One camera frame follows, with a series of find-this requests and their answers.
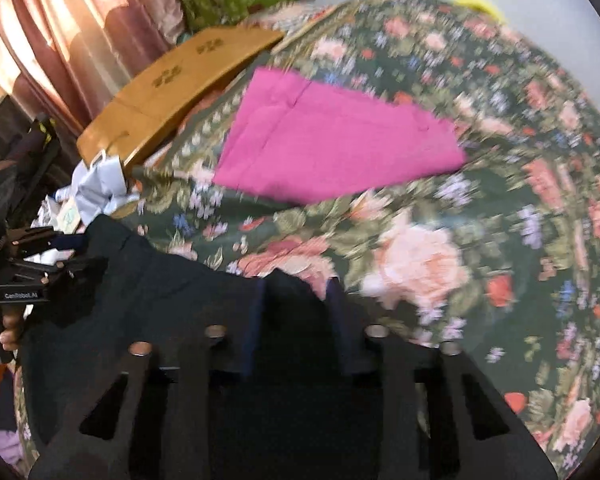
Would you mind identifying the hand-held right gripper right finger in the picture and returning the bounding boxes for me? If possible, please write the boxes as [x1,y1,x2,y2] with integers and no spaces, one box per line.
[326,277,558,480]

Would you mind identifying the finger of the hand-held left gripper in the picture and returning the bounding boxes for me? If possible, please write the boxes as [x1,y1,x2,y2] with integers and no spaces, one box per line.
[42,256,108,288]
[7,226,58,253]

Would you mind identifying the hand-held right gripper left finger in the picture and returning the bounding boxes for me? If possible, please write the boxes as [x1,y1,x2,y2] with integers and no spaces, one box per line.
[27,279,267,480]

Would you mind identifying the black pants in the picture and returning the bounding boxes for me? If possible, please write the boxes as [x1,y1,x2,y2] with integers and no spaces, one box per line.
[19,213,433,480]

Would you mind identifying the pink pants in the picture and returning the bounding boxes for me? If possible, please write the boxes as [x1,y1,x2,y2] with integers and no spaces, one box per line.
[212,67,469,207]

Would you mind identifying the person's left hand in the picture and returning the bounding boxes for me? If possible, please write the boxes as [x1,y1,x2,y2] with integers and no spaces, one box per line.
[0,305,26,353]

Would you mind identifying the dark object with yellow tag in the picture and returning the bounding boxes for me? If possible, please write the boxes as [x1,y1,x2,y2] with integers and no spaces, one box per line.
[0,94,65,246]

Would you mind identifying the white crumpled cloth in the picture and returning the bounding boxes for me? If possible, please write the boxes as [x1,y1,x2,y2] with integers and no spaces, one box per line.
[55,152,142,227]

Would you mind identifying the lilac cloth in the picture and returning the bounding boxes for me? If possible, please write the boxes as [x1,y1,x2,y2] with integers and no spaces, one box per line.
[0,429,27,467]

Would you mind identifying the floral blanket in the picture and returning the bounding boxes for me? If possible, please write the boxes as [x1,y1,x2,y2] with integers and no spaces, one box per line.
[12,0,600,480]

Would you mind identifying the pink curtain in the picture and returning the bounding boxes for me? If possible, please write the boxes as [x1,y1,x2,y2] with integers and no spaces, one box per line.
[0,0,187,137]

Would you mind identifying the wooden board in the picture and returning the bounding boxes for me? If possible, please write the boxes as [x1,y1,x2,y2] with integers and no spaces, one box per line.
[76,27,286,169]

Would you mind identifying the yellow plush item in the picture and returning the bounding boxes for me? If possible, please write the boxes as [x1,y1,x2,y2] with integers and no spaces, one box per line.
[452,0,507,24]

